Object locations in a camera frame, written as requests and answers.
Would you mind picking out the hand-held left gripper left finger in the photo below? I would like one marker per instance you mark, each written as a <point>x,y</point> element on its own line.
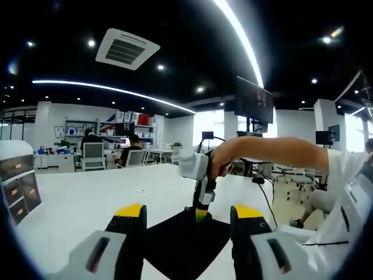
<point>96,253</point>

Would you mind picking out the white drawer unit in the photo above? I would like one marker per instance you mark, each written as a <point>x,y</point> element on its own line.
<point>16,178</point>

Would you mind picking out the black power adapter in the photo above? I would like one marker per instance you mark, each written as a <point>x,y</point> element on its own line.
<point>258,181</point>

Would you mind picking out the person's white shirt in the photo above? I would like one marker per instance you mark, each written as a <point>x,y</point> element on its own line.
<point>341,160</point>

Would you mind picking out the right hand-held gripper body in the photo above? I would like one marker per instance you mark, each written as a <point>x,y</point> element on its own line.
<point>192,163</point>

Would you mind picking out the large hanging monitor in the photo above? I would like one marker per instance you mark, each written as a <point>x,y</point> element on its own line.
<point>255,102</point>

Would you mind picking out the person's right hand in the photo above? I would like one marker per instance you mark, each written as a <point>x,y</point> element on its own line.
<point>223,157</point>

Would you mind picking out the black mouse pad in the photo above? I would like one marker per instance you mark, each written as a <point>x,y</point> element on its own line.
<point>183,248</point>

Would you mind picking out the wall-mounted dark monitor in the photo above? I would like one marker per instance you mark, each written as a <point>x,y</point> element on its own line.
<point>329,134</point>

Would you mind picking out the white office chair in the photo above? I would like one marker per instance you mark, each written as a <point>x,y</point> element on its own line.
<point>94,156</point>
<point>136,157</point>

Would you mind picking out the long curved ceiling light strip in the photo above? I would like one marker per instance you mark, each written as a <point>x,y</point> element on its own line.
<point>242,38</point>

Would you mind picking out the thin ceiling light strip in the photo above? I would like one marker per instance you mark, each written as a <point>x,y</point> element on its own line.
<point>110,87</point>

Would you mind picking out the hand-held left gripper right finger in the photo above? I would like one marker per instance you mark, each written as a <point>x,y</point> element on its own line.
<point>256,251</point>

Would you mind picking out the small monitor on pole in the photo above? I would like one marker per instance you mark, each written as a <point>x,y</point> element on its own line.
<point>208,135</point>

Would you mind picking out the shelf with storage boxes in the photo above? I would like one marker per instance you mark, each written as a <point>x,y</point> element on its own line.
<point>140,125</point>

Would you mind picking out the ceiling air conditioner vent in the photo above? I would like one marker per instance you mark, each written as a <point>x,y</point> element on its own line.
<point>126,49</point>

